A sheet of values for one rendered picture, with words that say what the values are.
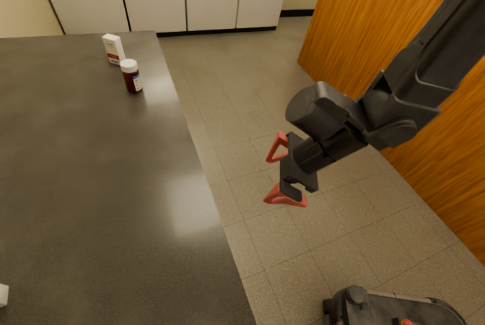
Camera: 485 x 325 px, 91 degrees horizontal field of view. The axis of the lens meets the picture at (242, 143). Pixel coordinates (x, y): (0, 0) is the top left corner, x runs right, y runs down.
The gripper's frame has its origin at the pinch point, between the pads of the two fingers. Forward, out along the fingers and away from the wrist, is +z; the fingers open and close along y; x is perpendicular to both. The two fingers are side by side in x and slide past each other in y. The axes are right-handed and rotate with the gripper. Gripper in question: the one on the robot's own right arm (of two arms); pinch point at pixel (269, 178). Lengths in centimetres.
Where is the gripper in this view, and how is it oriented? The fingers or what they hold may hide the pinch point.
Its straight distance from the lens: 49.0
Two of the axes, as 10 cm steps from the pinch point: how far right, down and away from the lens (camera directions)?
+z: -6.0, 4.8, 6.5
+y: -1.1, 7.5, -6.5
